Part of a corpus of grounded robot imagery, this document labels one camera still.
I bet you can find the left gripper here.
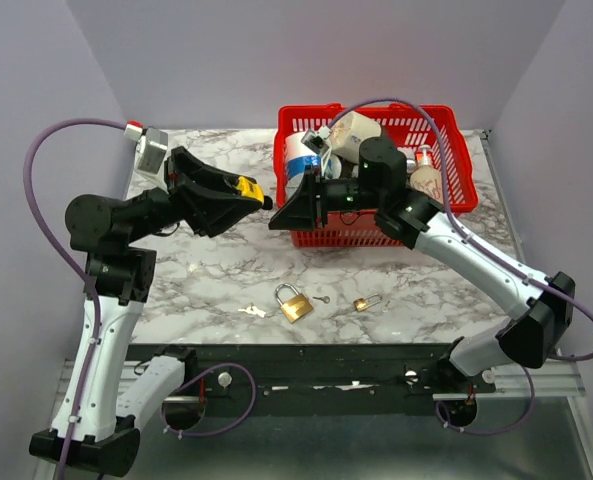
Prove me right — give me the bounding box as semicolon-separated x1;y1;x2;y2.
125;144;263;243

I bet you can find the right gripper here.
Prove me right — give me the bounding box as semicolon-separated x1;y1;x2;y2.
268;166;383;234

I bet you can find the yellow black padlock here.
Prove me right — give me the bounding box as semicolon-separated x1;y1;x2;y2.
236;176;273;210

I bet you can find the dark silver key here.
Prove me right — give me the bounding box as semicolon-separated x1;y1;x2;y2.
313;296;331;304

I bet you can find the large brass padlock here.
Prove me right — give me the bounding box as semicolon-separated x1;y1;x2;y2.
274;283;313;324

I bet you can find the key bunch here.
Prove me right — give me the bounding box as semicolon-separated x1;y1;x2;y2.
238;304;267;318

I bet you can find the small brass padlock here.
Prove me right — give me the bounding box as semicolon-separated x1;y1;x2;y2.
353;294;382;312

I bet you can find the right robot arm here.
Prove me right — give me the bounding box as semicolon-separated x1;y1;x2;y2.
269;137;575;392

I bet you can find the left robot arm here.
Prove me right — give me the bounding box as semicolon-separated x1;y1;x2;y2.
29;147;272;477

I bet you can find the white blue paper roll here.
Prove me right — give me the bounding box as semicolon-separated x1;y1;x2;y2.
284;132;321;197

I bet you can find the beige wrapped paper roll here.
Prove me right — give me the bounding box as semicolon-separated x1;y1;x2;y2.
329;111;383;164

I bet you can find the silver can top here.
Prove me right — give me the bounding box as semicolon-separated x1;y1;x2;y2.
406;158;418;174

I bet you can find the cream pump bottle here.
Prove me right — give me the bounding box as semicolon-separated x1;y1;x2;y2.
410;145;444;204

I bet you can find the red plastic basket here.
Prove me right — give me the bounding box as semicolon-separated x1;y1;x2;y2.
274;103;478;247

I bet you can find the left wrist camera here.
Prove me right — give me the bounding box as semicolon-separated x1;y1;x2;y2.
124;121;168;175

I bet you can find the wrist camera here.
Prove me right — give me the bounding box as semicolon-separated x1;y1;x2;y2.
124;121;168;175
301;126;340;179

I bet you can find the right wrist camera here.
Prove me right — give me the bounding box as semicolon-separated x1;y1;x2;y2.
301;126;340;179

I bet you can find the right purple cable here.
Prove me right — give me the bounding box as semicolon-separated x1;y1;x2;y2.
325;97;593;362

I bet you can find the purple cable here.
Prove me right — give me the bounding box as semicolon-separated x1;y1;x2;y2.
325;97;593;362
23;117;132;480

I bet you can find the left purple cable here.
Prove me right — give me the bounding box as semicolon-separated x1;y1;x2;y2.
23;117;132;480

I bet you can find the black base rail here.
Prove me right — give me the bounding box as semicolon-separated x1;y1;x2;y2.
127;343;495;418

